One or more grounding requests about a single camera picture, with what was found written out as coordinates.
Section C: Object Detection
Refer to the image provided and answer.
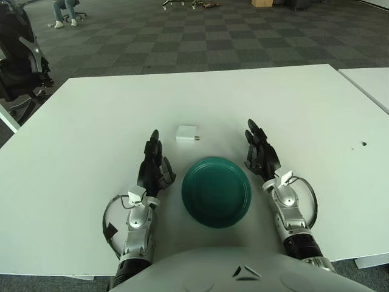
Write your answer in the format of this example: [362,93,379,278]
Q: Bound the metal star chair base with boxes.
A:
[160,0,201,10]

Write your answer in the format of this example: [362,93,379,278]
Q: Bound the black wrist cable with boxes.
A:
[291,176,318,229]
[102,194,130,260]

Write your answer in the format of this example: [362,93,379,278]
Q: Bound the black office chair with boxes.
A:
[0,0,56,124]

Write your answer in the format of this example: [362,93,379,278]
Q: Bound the grey robot torso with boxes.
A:
[117,246,373,292]

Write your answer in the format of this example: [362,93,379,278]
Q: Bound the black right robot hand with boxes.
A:
[244,119,282,184]

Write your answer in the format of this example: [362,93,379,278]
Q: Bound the seated person in jeans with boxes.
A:
[53,0,80,29]

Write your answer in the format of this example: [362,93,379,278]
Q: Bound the white wall charger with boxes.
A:
[175,125,202,143]

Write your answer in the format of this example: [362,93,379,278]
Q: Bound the white table with grey edge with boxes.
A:
[0,103,21,134]

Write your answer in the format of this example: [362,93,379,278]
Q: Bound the white side table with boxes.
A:
[338,67,389,116]

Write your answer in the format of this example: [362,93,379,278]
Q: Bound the black swivel chair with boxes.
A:
[62,0,88,19]

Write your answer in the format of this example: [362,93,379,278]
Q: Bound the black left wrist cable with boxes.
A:
[102,194,130,260]

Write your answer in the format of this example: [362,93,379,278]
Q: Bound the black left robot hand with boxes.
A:
[136,130,177,198]

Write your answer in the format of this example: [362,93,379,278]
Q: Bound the green round plate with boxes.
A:
[181,156,252,229]

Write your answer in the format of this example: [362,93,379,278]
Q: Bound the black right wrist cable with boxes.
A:
[291,176,318,229]

